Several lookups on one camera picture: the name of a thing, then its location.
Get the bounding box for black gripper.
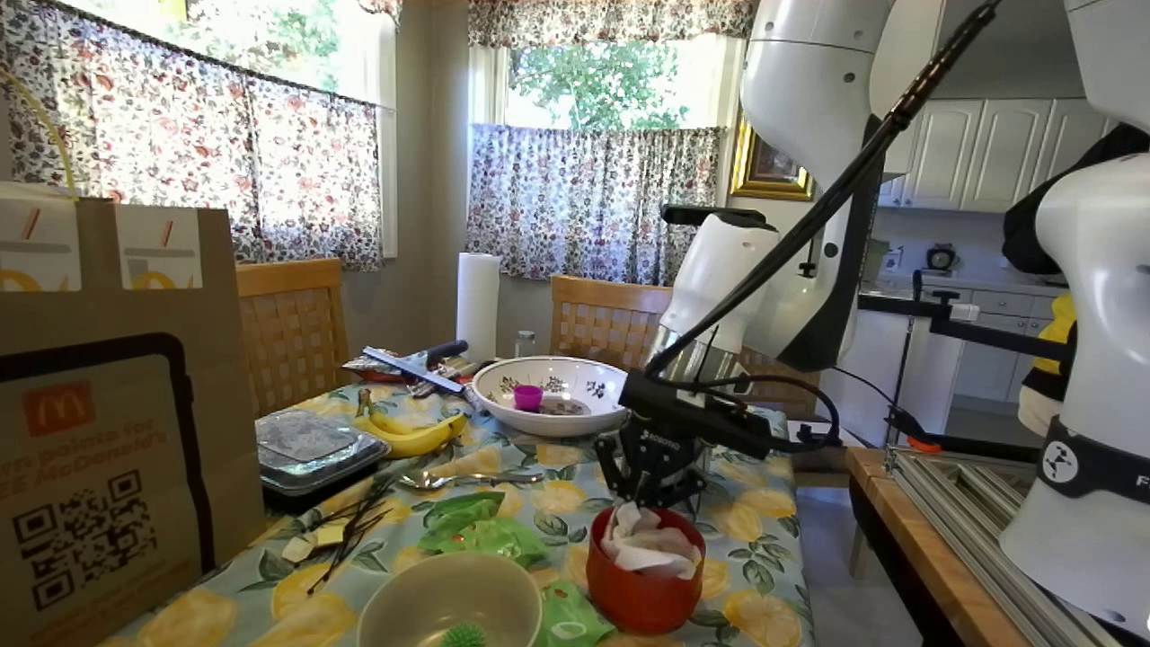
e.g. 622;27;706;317
593;408;723;512

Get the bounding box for white tissue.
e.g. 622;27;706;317
596;500;707;581

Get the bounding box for orange plastic bowl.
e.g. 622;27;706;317
583;501;711;640

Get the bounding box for large white floral bowl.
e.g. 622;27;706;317
463;353;635;442

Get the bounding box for small cream bowl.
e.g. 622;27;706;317
351;549;545;647

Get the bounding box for lemon print tablecloth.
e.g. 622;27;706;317
106;376;821;647

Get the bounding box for green almond snack packet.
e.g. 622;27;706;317
530;571;619;647

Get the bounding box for wooden lattice chair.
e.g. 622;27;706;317
545;271;684;388
234;256;355;416

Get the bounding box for yellow banana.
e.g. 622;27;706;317
355;407;472;463

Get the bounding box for small green item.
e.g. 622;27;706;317
438;616;492;647

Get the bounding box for white paper towel roll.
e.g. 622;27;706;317
452;247;506;364

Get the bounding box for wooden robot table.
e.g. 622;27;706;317
846;444;1034;647

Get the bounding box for narrow floral curtain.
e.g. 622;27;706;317
459;119;731;291

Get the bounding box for black plastic utensil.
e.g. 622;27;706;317
303;477;408;595

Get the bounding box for black food container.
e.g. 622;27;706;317
253;407;396;512

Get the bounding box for white base cabinets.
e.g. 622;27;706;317
839;283;1071;414

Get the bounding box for yellow black object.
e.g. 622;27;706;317
1028;291;1086;407

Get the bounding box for floral curtain valance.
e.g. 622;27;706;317
463;0;760;55

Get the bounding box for brown paper takeaway bag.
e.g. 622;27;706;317
0;177;271;647

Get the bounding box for wide floral curtain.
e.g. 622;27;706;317
0;0;390;270

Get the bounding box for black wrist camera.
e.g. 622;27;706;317
619;367;779;463

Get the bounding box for black handled knife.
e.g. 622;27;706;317
345;336;480;398

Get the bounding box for gold picture frame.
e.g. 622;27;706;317
726;116;821;204

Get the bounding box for aluminium rail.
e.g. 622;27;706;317
887;444;1126;647

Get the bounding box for black camera stand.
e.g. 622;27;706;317
657;202;1080;465

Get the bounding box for white wall cabinets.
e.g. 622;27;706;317
877;96;1130;220

